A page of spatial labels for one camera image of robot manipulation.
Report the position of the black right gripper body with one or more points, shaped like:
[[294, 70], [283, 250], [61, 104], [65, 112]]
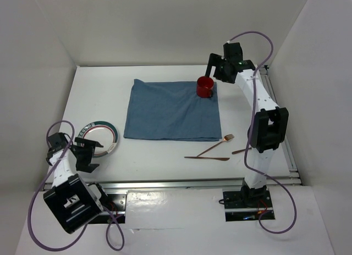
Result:
[[220, 72]]

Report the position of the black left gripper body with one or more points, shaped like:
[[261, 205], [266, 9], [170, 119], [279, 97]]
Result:
[[83, 156]]

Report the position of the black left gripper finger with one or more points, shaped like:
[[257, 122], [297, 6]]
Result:
[[89, 168], [87, 143]]

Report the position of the red mug black handle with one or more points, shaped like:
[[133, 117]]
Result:
[[204, 87]]

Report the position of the white plate green red rim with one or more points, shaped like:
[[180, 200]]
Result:
[[103, 132]]

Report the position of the copper fork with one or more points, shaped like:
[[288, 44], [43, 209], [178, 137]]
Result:
[[226, 138]]

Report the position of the blue cloth napkin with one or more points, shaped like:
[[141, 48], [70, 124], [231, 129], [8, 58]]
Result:
[[172, 111]]

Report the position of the copper knife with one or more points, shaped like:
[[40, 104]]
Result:
[[224, 159]]

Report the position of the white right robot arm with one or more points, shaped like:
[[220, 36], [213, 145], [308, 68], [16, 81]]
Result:
[[255, 181]]

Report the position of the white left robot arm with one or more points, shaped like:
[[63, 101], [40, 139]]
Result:
[[73, 202]]

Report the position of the copper spoon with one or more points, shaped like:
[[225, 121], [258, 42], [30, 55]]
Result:
[[239, 151]]

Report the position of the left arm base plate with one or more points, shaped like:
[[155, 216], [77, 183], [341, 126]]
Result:
[[117, 206]]

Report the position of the aluminium front table rail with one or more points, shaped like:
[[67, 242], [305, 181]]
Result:
[[189, 184]]

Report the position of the aluminium right side rail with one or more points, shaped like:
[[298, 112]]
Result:
[[271, 123]]

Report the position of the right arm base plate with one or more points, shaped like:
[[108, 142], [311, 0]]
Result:
[[236, 209]]

